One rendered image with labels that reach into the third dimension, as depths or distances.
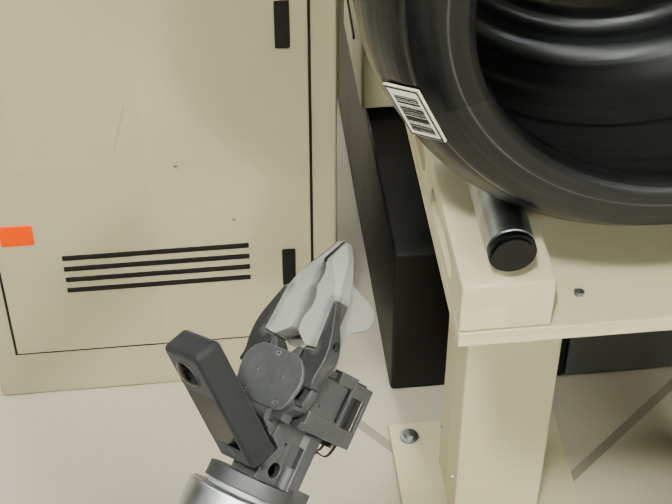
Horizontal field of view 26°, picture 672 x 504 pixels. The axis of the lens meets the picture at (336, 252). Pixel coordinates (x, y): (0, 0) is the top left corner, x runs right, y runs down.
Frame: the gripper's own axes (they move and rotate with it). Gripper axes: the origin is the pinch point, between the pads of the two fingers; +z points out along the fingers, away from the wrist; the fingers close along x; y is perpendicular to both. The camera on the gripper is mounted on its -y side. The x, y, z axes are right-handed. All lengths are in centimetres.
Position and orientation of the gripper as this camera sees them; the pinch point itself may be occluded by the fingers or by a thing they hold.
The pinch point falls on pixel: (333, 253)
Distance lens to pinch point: 116.4
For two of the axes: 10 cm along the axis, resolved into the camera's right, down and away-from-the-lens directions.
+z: 4.1, -9.0, 1.2
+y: 6.3, 3.8, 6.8
